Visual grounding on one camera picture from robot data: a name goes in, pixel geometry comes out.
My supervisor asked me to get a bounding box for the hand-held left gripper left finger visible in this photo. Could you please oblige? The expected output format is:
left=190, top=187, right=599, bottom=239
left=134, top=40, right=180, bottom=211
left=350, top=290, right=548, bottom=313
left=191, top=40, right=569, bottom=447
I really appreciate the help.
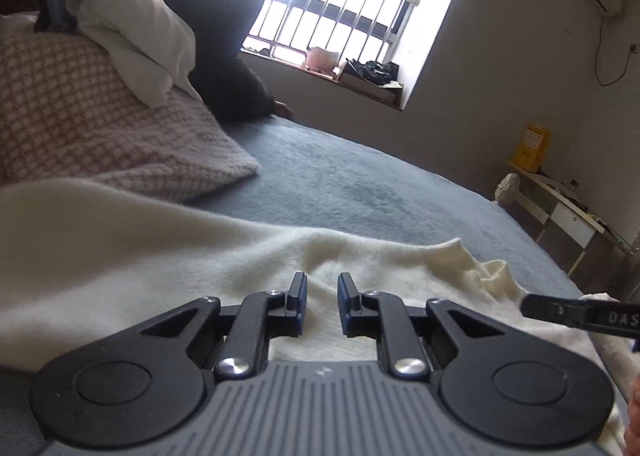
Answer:
left=141, top=271, right=308, bottom=379

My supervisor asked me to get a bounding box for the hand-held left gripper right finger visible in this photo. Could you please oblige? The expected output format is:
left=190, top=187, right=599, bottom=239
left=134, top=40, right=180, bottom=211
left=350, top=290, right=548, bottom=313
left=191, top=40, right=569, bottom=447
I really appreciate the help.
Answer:
left=337, top=272, right=506, bottom=379

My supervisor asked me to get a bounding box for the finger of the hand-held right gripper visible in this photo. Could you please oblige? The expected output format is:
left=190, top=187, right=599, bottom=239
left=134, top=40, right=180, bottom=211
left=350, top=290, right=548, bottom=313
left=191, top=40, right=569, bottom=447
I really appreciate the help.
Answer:
left=521, top=295, right=583, bottom=327

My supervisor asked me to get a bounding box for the cream deer sweater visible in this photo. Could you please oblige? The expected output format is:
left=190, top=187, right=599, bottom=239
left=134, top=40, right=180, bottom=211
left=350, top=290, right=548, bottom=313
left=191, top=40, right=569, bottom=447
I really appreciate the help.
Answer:
left=0, top=181, right=631, bottom=456

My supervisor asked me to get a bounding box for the person's right hand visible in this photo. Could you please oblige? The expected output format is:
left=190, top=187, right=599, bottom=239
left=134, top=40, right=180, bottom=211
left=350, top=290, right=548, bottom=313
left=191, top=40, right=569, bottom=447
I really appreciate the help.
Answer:
left=626, top=376, right=640, bottom=454

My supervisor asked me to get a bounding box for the beige folded garment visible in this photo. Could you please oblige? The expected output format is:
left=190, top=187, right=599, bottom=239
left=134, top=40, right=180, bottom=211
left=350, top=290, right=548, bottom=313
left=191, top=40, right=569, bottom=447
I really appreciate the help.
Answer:
left=580, top=292, right=623, bottom=306

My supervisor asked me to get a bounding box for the wooden desk with white drawer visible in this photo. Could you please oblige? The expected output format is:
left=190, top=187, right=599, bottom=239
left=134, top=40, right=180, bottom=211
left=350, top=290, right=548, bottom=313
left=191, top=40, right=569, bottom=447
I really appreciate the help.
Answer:
left=507, top=161, right=640, bottom=287

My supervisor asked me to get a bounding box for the grey-blue bed blanket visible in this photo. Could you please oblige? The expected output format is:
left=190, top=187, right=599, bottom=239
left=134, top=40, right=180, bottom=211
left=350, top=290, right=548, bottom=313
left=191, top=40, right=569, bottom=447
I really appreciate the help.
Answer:
left=0, top=113, right=586, bottom=456

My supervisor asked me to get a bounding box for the yellow box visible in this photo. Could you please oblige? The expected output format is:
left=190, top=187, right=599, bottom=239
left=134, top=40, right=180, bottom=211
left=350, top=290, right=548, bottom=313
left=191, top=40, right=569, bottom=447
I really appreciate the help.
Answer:
left=515, top=123, right=551, bottom=174

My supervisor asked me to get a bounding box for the cardboard shoe box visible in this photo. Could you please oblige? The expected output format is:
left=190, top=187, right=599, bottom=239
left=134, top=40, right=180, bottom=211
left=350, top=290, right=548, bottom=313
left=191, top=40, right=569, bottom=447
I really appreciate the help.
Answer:
left=339, top=58, right=403, bottom=107

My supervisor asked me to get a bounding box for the pink pot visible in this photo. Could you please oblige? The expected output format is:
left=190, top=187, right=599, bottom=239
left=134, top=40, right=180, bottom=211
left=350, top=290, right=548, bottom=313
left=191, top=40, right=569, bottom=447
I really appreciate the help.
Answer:
left=305, top=47, right=341, bottom=72

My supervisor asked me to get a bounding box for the pink checked knit garment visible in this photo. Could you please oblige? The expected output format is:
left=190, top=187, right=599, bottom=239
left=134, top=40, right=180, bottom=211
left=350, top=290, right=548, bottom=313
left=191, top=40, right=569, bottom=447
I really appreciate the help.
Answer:
left=0, top=11, right=261, bottom=199

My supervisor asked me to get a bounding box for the window with metal railing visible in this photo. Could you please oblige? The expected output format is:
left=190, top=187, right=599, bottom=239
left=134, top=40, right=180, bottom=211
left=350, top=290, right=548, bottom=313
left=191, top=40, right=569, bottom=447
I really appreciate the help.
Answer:
left=145, top=0, right=476, bottom=109

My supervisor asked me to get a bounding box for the white folded cloth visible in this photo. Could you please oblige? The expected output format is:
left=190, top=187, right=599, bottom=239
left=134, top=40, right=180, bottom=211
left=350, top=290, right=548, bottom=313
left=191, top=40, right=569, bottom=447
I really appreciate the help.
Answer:
left=66, top=0, right=201, bottom=109

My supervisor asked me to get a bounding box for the black wall cable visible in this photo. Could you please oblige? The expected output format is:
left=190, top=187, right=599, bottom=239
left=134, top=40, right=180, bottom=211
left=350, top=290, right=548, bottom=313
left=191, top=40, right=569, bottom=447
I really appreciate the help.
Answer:
left=594, top=16, right=638, bottom=87

